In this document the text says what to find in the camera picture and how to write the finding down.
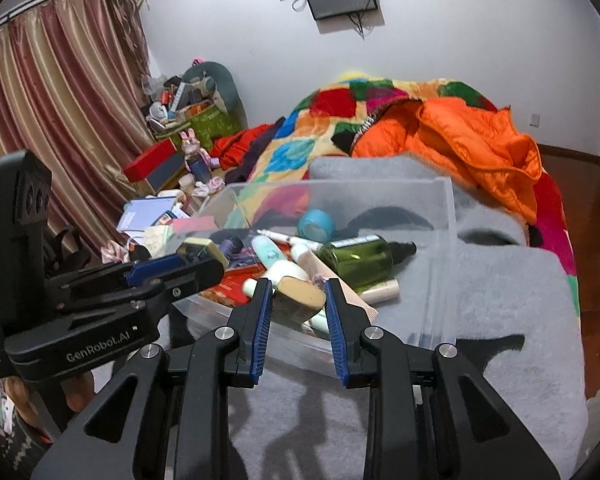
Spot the gold lidded tin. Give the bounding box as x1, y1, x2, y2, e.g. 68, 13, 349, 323
176, 237, 230, 270

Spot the red gift box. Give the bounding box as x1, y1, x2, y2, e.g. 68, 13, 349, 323
200, 264, 265, 308

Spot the purple cosmetic bottle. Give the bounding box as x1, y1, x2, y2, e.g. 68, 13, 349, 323
220, 235, 244, 259

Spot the pink cream tube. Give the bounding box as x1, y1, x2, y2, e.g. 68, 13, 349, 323
358, 280, 400, 306

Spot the yellow makeup sponge compact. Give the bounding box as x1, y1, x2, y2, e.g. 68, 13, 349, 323
273, 276, 326, 324

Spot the green spray bottle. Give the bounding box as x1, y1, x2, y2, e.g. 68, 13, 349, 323
316, 234, 417, 286

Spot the mint green lotion bottle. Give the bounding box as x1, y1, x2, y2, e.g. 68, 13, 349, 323
250, 235, 287, 269

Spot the white pen stick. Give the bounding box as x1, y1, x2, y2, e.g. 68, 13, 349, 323
257, 230, 322, 252

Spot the blue tape roll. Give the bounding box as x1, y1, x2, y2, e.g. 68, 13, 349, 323
297, 209, 335, 243

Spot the beige foundation tube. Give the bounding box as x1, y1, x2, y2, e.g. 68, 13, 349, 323
290, 244, 378, 322

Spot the pink flat box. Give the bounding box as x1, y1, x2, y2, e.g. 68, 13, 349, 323
171, 216, 218, 233

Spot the blue notebook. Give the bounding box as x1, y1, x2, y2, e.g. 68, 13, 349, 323
117, 196, 176, 233

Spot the clear plastic storage bin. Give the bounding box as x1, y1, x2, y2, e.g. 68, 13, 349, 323
192, 178, 458, 350

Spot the red rectangular box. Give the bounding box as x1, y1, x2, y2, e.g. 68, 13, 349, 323
123, 139, 176, 183

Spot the pink rabbit toy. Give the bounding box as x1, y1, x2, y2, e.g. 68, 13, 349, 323
180, 128, 220, 184

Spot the red clothing pile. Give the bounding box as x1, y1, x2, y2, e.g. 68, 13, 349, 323
210, 124, 276, 170

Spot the grey blanket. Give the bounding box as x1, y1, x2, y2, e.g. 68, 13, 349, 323
89, 154, 589, 480

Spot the green cluttered box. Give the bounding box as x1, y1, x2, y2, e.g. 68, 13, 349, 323
140, 60, 242, 150

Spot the colourful patchwork quilt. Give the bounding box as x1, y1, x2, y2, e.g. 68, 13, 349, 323
249, 77, 579, 294

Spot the striped curtain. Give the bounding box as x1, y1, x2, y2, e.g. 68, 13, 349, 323
0, 0, 154, 255

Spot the orange down jacket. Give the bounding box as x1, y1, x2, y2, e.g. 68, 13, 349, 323
350, 98, 543, 224

